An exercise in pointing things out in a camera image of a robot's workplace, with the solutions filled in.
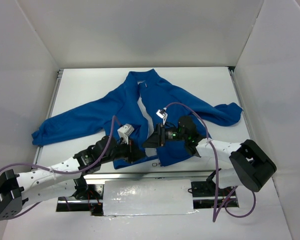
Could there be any blue fleece zip jacket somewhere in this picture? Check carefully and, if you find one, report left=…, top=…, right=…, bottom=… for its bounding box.
left=31, top=69, right=243, bottom=170

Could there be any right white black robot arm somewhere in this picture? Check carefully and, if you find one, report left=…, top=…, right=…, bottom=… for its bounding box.
left=142, top=116, right=277, bottom=196

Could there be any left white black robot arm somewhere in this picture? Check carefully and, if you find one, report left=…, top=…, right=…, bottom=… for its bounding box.
left=0, top=136, right=146, bottom=221

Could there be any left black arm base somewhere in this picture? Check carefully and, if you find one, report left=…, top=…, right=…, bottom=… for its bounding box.
left=56, top=182, right=104, bottom=217

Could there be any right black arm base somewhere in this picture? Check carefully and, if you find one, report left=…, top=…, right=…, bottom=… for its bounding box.
left=188, top=177, right=233, bottom=210

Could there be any white foil covered panel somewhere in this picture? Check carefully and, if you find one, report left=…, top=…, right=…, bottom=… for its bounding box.
left=103, top=179, right=195, bottom=216

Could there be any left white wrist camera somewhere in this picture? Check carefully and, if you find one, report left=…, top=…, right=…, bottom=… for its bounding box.
left=117, top=124, right=134, bottom=144

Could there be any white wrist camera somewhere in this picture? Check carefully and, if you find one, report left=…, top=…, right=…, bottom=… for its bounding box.
left=156, top=108, right=168, bottom=125
left=117, top=124, right=134, bottom=144

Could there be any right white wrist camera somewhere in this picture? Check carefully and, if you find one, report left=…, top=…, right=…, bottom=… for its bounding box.
left=156, top=108, right=168, bottom=125

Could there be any front aluminium frame rail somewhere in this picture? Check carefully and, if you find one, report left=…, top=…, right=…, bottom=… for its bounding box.
left=81, top=169, right=237, bottom=180

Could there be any aluminium frame rail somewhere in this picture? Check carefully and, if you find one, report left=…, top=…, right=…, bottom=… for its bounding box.
left=33, top=69, right=64, bottom=165
left=228, top=66, right=262, bottom=173
left=81, top=169, right=237, bottom=180

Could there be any right aluminium frame rail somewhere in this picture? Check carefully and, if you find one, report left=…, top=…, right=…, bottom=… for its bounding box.
left=228, top=66, right=262, bottom=173

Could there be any left aluminium frame rail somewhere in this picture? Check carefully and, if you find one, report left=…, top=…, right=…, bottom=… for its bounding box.
left=33, top=69, right=64, bottom=165

